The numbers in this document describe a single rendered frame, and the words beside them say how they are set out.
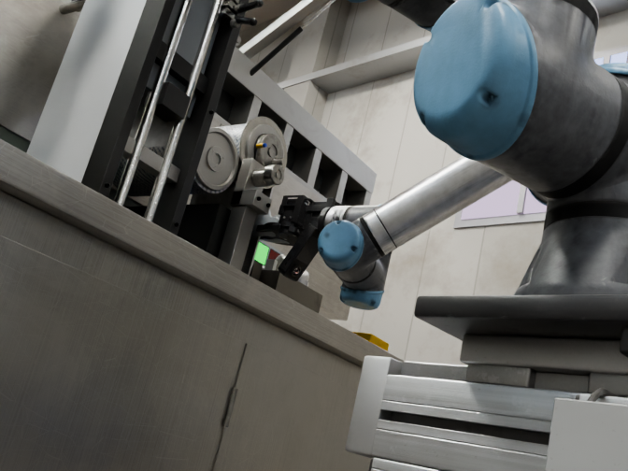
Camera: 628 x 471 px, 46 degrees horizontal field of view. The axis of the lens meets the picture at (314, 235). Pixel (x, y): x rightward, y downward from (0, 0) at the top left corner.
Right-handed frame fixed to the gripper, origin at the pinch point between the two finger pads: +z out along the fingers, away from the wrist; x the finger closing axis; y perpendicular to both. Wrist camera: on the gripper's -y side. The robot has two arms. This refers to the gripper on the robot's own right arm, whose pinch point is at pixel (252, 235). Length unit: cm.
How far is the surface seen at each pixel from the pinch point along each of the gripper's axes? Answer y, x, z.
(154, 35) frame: 13, 49, -16
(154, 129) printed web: 12.4, 24.4, 9.9
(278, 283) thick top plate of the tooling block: -8.9, -4.2, -6.4
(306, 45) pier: 278, -276, 261
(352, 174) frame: 50, -69, 31
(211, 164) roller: 6.7, 18.8, -2.7
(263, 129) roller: 19.7, 8.9, -3.4
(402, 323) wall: 54, -273, 122
